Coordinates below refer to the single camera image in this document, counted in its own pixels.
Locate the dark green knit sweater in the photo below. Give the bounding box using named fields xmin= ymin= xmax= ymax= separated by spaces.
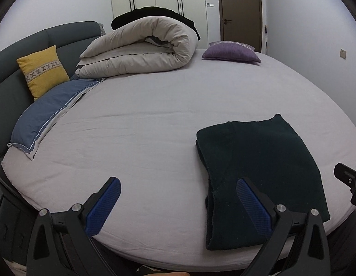
xmin=196 ymin=114 xmax=330 ymax=251

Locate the light grey bed sheet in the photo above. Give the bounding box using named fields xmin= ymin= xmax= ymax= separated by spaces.
xmin=2 ymin=50 xmax=356 ymax=272

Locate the blue pillow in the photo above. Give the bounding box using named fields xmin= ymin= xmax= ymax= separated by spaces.
xmin=8 ymin=78 xmax=103 ymax=160

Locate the grey-green upholstered headboard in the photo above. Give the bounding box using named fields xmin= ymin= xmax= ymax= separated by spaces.
xmin=0 ymin=21 xmax=104 ymax=156

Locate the yellow cushion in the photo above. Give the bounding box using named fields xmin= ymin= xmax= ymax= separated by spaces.
xmin=16 ymin=46 xmax=70 ymax=100

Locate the purple cushion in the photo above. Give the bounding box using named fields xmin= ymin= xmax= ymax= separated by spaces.
xmin=202 ymin=41 xmax=261 ymax=63

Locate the rolled beige duvet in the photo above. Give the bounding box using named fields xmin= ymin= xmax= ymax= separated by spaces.
xmin=75 ymin=16 xmax=199 ymax=78

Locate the brown door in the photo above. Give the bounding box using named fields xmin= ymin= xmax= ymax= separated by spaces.
xmin=219 ymin=0 xmax=263 ymax=52

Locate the black garment on duvet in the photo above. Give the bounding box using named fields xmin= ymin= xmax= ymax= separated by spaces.
xmin=111 ymin=6 xmax=201 ymax=40

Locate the wall switch plate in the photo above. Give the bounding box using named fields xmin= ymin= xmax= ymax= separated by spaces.
xmin=339 ymin=49 xmax=346 ymax=60

